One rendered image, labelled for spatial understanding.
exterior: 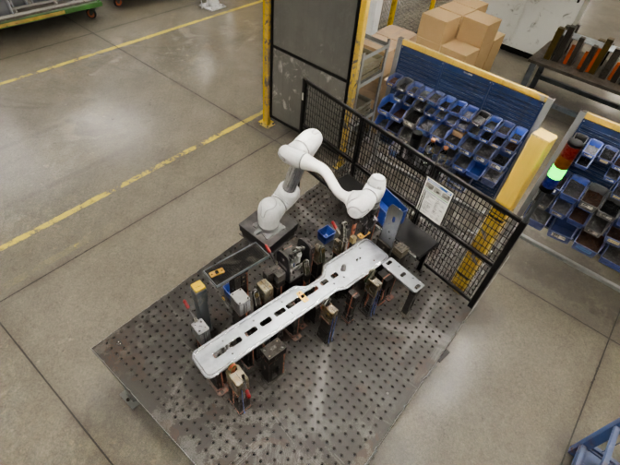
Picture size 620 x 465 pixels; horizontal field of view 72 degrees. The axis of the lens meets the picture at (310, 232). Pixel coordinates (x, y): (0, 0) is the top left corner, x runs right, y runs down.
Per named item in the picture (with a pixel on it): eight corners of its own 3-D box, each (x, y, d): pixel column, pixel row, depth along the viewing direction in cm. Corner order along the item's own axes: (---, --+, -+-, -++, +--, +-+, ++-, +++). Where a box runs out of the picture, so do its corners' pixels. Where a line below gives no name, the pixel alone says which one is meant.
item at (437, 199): (440, 227, 284) (455, 193, 262) (413, 208, 295) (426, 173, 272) (442, 226, 285) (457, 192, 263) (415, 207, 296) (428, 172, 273)
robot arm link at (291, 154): (297, 157, 245) (311, 145, 252) (272, 147, 252) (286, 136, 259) (299, 174, 254) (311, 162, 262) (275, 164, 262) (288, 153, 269)
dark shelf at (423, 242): (417, 260, 282) (419, 257, 280) (327, 186, 325) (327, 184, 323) (437, 245, 293) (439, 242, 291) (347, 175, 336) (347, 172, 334)
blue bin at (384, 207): (386, 230, 295) (389, 217, 285) (360, 203, 311) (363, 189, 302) (404, 222, 301) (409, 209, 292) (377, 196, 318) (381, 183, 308)
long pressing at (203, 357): (210, 386, 216) (210, 384, 215) (187, 353, 227) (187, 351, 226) (390, 257, 284) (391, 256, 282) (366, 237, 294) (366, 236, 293)
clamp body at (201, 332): (204, 368, 252) (197, 338, 225) (194, 354, 257) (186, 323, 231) (218, 359, 256) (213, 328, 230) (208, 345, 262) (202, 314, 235)
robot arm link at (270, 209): (253, 223, 311) (252, 203, 294) (268, 208, 321) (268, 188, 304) (270, 233, 306) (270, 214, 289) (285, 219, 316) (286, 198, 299)
